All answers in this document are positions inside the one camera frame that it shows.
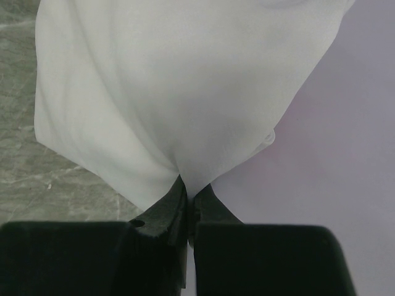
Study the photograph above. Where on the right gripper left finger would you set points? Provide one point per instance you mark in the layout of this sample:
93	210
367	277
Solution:
143	256

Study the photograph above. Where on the white t-shirt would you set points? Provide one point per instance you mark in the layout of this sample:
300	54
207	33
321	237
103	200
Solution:
141	93

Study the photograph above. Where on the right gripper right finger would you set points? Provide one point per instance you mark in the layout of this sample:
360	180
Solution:
234	258

